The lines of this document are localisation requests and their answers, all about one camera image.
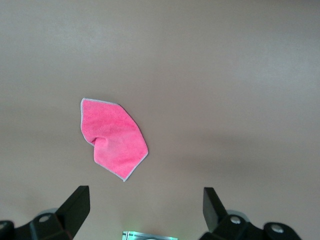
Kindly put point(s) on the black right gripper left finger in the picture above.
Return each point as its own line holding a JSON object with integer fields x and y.
{"x": 62, "y": 220}

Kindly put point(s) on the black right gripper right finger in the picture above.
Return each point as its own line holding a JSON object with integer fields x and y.
{"x": 225, "y": 225}

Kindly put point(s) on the pink and grey microfibre towel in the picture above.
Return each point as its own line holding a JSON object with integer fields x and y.
{"x": 112, "y": 130}

